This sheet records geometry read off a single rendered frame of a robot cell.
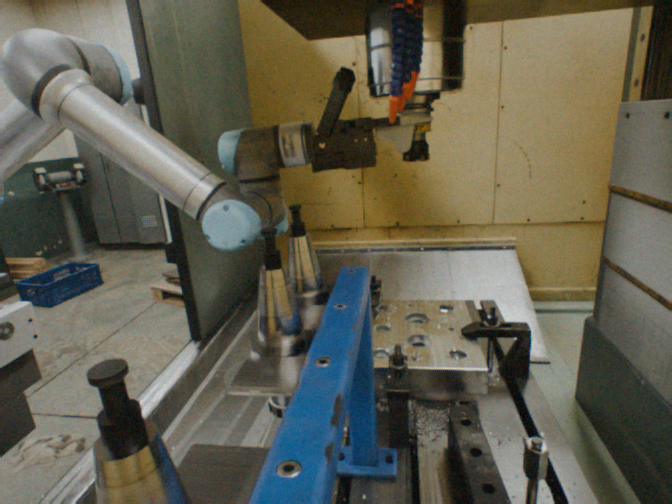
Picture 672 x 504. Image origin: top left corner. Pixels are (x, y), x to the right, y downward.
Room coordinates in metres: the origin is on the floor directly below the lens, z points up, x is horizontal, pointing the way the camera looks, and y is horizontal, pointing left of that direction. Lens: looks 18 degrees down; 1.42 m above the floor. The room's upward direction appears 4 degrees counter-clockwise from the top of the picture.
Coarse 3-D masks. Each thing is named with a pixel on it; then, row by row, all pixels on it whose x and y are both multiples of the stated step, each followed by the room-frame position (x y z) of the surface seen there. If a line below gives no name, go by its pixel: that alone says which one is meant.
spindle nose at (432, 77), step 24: (384, 24) 0.68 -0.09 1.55; (432, 24) 0.66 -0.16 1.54; (456, 24) 0.67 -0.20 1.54; (384, 48) 0.68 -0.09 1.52; (432, 48) 0.65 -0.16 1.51; (456, 48) 0.67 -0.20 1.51; (384, 72) 0.68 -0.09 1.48; (432, 72) 0.66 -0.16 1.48; (456, 72) 0.67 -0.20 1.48; (384, 96) 0.69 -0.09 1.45
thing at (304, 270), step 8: (296, 240) 0.46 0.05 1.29; (304, 240) 0.46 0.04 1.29; (296, 248) 0.46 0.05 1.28; (304, 248) 0.46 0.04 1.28; (312, 248) 0.47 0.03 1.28; (296, 256) 0.46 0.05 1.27; (304, 256) 0.46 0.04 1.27; (312, 256) 0.46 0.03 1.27; (296, 264) 0.46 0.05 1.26; (304, 264) 0.46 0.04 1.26; (312, 264) 0.46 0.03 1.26; (296, 272) 0.46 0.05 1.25; (304, 272) 0.45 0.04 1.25; (312, 272) 0.46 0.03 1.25; (320, 272) 0.47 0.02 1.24; (296, 280) 0.46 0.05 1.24; (304, 280) 0.45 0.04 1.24; (312, 280) 0.46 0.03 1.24; (320, 280) 0.46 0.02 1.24; (296, 288) 0.45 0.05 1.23; (304, 288) 0.45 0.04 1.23; (312, 288) 0.45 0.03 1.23; (320, 288) 0.46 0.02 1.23
